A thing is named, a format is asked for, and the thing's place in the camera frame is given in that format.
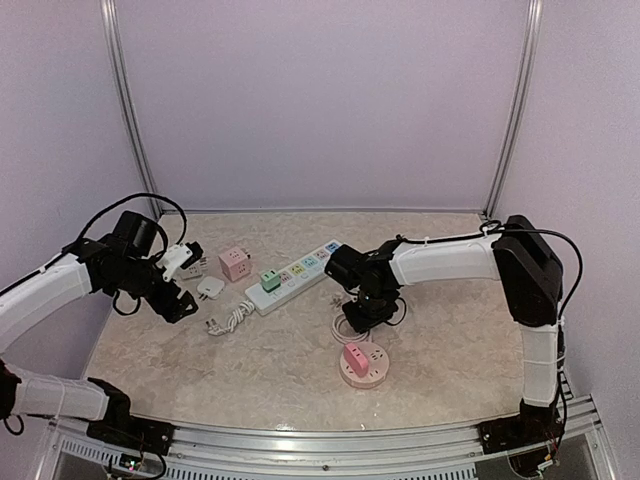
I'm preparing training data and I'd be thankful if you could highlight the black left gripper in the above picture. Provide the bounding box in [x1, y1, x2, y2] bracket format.
[110, 256, 198, 323]

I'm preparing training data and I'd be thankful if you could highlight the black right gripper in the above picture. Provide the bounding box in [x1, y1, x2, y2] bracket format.
[342, 288, 398, 333]

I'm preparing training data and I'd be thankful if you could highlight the white cube adapter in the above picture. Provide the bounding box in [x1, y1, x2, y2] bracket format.
[179, 257, 208, 280]

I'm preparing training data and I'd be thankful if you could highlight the pink round socket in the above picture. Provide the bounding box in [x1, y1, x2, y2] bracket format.
[339, 342, 390, 389]

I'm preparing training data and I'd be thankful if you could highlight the pink plug adapter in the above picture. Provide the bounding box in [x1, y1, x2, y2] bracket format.
[343, 343, 369, 378]

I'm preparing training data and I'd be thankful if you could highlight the pink cube socket adapter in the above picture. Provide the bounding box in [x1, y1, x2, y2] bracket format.
[218, 246, 252, 282]

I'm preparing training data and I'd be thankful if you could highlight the white multicolour power strip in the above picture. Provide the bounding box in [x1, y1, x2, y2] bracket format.
[245, 239, 342, 316]

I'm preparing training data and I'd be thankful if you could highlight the green cube plug adapter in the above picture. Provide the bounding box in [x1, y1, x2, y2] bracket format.
[260, 269, 281, 293]

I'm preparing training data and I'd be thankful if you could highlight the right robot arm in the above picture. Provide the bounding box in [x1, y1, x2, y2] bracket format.
[325, 215, 563, 444]

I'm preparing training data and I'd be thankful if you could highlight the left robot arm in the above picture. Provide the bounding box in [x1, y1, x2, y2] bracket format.
[1, 211, 203, 445]

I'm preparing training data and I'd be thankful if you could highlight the white small plug adapter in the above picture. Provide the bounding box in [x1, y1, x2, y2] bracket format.
[196, 276, 225, 301]

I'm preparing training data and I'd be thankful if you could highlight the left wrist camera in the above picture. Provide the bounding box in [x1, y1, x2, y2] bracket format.
[156, 242, 204, 282]

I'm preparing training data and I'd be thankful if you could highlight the white power strip cord plug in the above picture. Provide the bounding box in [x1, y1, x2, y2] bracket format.
[205, 300, 256, 337]

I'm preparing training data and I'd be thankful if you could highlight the left black camera cable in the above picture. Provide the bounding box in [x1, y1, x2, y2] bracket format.
[74, 193, 189, 251]

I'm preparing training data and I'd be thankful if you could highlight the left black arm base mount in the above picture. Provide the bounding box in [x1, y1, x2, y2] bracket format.
[86, 377, 176, 455]

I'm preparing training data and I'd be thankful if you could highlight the aluminium front frame rail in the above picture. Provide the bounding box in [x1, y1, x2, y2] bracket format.
[47, 394, 601, 480]

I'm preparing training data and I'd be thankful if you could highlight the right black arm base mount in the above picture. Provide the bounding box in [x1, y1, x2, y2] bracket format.
[477, 401, 564, 454]

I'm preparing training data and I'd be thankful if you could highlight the left aluminium corner post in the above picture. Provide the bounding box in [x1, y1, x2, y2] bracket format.
[99, 0, 158, 194]

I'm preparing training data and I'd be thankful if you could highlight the aluminium corner post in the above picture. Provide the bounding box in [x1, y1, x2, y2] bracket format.
[482, 0, 544, 219]
[99, 0, 158, 194]

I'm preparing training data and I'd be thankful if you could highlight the right aluminium corner post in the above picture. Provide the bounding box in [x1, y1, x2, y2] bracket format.
[482, 0, 544, 219]

